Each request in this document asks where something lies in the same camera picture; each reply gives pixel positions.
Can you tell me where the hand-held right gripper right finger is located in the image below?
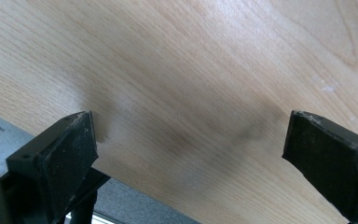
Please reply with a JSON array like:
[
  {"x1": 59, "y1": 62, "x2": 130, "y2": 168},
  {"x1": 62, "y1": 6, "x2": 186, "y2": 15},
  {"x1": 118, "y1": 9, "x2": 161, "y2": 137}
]
[{"x1": 282, "y1": 109, "x2": 358, "y2": 224}]

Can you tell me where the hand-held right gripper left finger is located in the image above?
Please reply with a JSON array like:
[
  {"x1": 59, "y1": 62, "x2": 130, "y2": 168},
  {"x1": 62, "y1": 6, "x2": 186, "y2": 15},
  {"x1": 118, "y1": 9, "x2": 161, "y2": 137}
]
[{"x1": 6, "y1": 110, "x2": 100, "y2": 224}]

